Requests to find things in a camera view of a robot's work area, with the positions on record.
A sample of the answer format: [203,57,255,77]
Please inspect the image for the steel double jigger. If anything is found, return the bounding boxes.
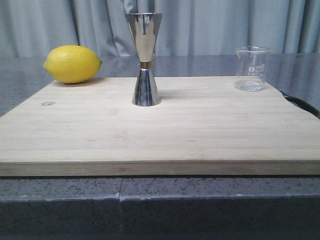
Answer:
[126,13,162,107]

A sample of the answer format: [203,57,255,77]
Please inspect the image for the grey curtain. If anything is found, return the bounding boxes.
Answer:
[0,0,320,57]

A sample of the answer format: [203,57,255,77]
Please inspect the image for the yellow lemon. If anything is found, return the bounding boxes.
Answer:
[43,45,102,84]

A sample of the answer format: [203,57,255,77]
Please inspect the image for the light wooden cutting board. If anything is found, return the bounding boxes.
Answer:
[0,76,320,177]

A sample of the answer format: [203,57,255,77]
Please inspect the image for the clear glass beaker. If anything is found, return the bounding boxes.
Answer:
[234,46,271,92]

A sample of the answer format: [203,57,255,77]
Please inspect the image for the black cord board handle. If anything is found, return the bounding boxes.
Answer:
[280,91,320,119]

